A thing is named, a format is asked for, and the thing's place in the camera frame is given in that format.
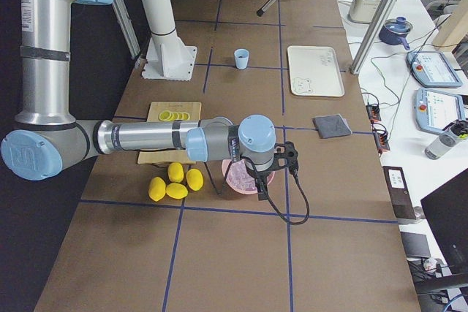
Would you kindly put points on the pink bowl of ice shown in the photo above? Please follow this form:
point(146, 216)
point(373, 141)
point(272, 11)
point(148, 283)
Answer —
point(238, 179)

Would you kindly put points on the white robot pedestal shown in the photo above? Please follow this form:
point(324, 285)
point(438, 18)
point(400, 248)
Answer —
point(167, 57)

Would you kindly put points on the aluminium frame post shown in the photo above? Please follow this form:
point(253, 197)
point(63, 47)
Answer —
point(377, 22)

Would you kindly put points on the grey folded cloth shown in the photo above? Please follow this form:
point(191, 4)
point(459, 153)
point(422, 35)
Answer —
point(330, 126)

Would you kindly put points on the teach pendant far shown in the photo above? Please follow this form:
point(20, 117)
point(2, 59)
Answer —
point(432, 70)

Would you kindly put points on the teach pendant near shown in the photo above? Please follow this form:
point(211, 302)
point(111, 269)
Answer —
point(434, 109)

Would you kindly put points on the lemon slices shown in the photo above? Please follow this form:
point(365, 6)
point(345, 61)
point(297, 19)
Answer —
point(169, 115)

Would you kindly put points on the black box on desk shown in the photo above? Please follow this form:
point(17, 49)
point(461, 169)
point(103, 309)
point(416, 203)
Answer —
point(399, 195)

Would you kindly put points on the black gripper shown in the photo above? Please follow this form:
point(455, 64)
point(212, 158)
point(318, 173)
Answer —
point(259, 172)

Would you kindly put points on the yellow lemon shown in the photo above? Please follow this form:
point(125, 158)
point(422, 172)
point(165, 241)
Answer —
point(157, 189)
point(176, 191)
point(194, 179)
point(175, 172)

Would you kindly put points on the wooden cutting board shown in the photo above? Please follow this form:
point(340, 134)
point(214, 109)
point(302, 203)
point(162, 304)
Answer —
point(166, 157)

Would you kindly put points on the clear water bottle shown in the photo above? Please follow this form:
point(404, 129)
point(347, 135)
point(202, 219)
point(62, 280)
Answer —
point(451, 136)

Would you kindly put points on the teach pendant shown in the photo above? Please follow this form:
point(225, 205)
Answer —
point(434, 109)
point(432, 70)

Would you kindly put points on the black monitor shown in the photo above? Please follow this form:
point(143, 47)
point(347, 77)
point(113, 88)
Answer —
point(445, 209)

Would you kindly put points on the blue pot with lid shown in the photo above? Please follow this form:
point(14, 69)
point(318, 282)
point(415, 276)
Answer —
point(395, 32)

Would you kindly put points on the light blue cup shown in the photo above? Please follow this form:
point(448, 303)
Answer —
point(241, 56)

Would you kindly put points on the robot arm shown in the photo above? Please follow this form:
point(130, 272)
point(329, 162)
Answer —
point(48, 139)

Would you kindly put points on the cream bear tray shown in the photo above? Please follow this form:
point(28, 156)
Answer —
point(314, 71)

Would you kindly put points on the cream toaster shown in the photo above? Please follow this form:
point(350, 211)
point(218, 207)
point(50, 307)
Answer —
point(362, 11)

